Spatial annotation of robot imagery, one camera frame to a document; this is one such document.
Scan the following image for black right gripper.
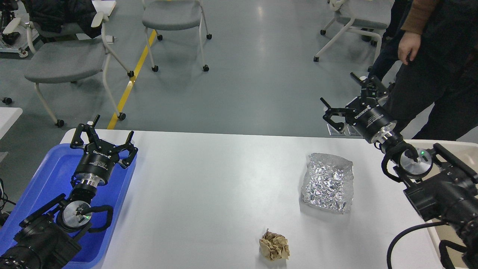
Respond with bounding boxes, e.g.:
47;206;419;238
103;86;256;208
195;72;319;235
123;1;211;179
320;72;397;143

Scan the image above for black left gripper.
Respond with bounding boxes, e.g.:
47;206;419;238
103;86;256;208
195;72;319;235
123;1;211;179
70;114;139;186

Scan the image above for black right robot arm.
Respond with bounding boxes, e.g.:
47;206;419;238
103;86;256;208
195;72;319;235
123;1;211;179
320;73;478;269

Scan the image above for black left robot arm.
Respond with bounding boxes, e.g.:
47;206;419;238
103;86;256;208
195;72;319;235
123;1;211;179
1;115;138;269

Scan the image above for bystander hand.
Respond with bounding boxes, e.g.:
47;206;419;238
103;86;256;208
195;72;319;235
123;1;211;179
398;31;421;65

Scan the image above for metal floor socket plates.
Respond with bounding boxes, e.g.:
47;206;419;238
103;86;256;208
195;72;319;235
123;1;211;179
327;124;361;136

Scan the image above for blue plastic tray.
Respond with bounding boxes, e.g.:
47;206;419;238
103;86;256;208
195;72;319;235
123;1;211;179
0;143;136;269

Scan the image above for grey chair right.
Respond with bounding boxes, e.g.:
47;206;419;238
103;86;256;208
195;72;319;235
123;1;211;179
313;0;393;62

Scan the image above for crumpled aluminium foil tray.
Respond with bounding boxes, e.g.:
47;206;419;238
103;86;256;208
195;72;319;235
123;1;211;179
301;153;354;214

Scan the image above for person in black clothes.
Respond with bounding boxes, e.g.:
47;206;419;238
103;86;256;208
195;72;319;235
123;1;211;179
384;0;478;141

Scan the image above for white side table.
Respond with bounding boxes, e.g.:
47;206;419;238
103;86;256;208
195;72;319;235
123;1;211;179
0;107;23;139

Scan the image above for grey chair with jacket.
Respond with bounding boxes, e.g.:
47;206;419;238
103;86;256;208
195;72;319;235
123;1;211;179
23;11;134;128

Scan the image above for beige plastic bin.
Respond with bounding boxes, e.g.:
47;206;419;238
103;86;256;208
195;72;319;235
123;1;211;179
406;139;478;269

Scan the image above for grey chair centre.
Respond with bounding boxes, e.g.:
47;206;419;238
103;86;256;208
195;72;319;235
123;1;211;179
141;0;213;72

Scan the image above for black jacket on chair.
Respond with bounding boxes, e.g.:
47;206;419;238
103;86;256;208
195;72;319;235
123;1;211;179
22;0;102;38

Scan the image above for crumpled brown paper ball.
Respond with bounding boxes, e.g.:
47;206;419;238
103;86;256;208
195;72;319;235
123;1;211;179
258;229;290;262

